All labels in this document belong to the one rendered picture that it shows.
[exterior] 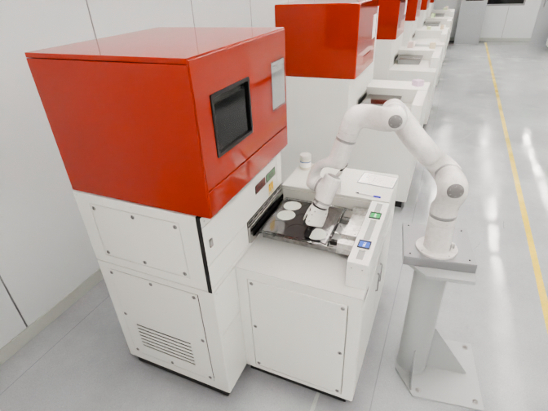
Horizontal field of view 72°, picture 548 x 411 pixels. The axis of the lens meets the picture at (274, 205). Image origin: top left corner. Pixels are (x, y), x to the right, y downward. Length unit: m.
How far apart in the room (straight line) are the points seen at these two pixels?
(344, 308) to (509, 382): 1.24
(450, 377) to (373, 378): 0.43
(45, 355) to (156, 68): 2.15
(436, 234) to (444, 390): 0.99
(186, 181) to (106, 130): 0.38
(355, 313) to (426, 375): 0.88
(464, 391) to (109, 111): 2.27
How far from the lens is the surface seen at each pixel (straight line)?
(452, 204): 1.80
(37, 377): 2.91
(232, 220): 1.76
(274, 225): 2.01
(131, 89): 1.47
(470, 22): 14.05
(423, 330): 2.27
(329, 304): 1.80
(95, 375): 2.75
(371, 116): 1.64
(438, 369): 2.61
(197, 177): 1.43
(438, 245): 1.93
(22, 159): 2.78
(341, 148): 1.70
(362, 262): 1.69
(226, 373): 2.20
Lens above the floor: 2.02
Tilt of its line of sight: 31 degrees down
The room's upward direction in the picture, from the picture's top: 3 degrees counter-clockwise
